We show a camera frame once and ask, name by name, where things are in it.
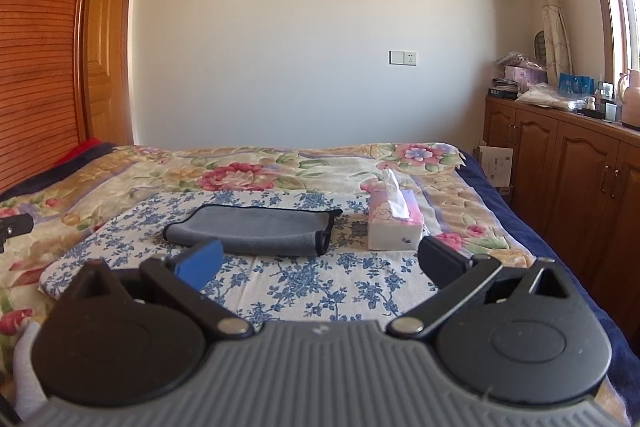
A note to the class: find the cardboard box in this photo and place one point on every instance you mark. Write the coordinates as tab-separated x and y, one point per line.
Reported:
497	167

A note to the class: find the purple and grey towel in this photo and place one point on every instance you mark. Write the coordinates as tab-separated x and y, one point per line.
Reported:
250	227

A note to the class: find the clear plastic bag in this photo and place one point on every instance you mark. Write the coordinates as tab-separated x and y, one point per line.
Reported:
555	98

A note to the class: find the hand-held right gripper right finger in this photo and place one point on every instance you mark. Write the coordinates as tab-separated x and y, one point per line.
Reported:
440	259

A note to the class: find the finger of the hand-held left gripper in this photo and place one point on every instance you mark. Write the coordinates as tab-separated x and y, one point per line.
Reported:
17	225

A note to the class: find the wooden cabinet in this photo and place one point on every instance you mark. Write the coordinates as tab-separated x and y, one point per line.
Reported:
575	167

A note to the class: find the pink thermos jug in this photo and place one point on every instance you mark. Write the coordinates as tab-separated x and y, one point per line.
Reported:
631	102

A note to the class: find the grey cloth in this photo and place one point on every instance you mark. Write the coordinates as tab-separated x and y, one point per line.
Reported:
27	377

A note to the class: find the blue packet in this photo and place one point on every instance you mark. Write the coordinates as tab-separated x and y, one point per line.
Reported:
575	84

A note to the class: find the navy bed sheet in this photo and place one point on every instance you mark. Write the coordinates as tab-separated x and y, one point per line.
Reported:
530	227

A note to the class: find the wooden door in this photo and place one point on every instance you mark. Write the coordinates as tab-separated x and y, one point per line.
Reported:
107	32

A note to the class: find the dark blue blanket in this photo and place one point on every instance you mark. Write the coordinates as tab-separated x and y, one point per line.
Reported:
30	187

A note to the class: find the stack of books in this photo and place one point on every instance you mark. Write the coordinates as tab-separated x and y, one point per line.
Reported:
506	89

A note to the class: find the pink floral box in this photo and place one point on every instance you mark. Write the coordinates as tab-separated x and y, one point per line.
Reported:
525	78

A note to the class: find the pink tissue box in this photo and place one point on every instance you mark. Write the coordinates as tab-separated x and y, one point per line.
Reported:
392	227

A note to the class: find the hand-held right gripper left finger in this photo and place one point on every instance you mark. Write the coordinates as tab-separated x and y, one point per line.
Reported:
202	264

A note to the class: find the white wall socket plate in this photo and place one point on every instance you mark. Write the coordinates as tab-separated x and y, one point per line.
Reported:
402	57

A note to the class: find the blue floral white cloth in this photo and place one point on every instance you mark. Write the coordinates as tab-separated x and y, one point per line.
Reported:
300	277

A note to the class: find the floral bedspread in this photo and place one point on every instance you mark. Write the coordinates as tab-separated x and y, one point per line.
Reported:
225	172

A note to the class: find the patterned hand fan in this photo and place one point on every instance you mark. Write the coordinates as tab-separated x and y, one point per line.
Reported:
540	47

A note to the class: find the red cloth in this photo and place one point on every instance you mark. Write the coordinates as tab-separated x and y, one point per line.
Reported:
77	152

